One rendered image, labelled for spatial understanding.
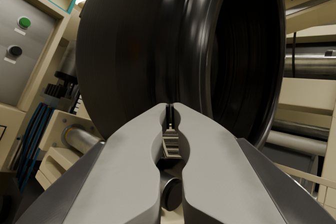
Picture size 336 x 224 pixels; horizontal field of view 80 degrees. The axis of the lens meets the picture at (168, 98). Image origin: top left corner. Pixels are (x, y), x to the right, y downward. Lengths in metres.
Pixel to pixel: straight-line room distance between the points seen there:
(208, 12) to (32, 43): 0.67
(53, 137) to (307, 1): 0.92
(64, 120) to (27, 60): 0.35
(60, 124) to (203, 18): 0.42
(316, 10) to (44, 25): 0.95
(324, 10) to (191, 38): 0.72
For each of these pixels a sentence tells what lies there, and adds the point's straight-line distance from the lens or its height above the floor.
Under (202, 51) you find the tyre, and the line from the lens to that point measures 0.28.
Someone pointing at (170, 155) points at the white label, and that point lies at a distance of 0.30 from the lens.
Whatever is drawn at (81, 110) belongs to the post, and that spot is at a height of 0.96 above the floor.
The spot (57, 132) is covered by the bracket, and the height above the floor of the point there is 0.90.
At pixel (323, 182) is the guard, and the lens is 0.72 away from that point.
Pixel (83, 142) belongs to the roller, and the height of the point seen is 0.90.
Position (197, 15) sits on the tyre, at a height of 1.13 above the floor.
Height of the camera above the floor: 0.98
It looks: 10 degrees up
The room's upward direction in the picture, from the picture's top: 19 degrees clockwise
